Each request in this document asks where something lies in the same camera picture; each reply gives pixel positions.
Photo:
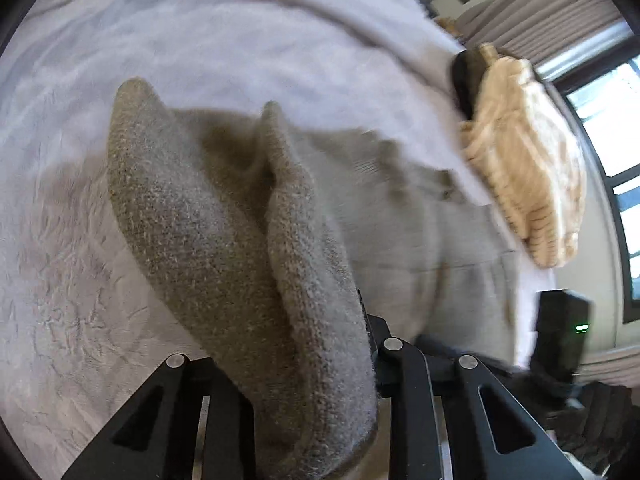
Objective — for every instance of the dark cloth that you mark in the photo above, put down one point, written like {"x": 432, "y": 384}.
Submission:
{"x": 600, "y": 415}

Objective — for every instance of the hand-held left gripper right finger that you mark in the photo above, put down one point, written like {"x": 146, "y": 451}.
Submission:
{"x": 400, "y": 385}

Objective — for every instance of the olive fuzzy sock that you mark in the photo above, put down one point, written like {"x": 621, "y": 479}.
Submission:
{"x": 210, "y": 240}

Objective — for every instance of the black cloth item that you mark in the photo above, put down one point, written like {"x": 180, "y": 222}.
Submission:
{"x": 467, "y": 85}

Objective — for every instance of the grey curtain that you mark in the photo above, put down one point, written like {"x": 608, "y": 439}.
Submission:
{"x": 540, "y": 5}

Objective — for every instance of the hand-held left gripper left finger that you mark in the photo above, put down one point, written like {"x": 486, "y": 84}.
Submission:
{"x": 170, "y": 410}

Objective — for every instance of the cream striped fleece garment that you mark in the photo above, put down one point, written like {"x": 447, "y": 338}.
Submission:
{"x": 530, "y": 170}

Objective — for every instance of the window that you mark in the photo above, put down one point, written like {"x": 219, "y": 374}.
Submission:
{"x": 612, "y": 125}

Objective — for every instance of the lavender embossed bed blanket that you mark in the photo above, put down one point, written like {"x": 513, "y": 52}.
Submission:
{"x": 200, "y": 35}

